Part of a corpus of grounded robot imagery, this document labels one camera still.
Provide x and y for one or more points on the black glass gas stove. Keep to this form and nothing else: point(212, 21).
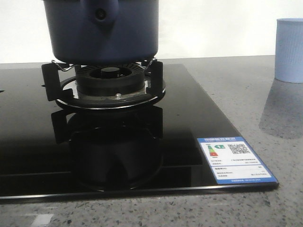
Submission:
point(49, 153)

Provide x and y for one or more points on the black round gas burner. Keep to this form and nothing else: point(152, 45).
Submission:
point(110, 80)

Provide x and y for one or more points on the black metal pot support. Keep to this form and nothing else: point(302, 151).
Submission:
point(61, 86)

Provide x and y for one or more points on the dark blue cooking pot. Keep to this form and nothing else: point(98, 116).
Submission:
point(96, 32)

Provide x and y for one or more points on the light blue ribbed cup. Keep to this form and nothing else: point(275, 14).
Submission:
point(289, 50)

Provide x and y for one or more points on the blue energy label sticker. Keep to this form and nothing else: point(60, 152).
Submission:
point(233, 161)

